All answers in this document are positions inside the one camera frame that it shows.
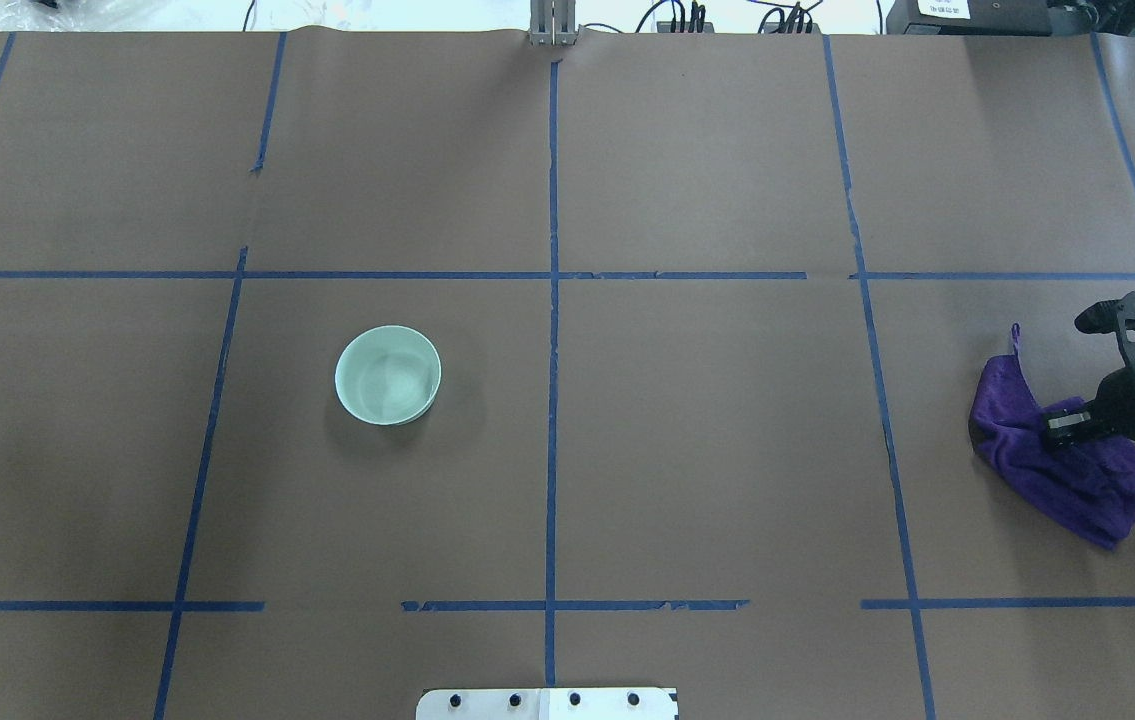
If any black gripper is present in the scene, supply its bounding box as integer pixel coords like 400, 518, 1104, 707
1043, 368, 1135, 447

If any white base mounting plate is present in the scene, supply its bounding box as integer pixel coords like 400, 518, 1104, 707
415, 687, 680, 719

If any black labelled equipment case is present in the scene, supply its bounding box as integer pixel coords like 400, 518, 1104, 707
885, 0, 1135, 37

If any aluminium frame post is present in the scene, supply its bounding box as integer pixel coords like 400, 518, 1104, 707
527, 0, 580, 47

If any purple microfiber cloth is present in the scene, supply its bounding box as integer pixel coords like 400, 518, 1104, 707
968, 324, 1135, 551

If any light green ceramic bowl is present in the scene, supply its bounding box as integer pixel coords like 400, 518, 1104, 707
333, 325, 443, 427

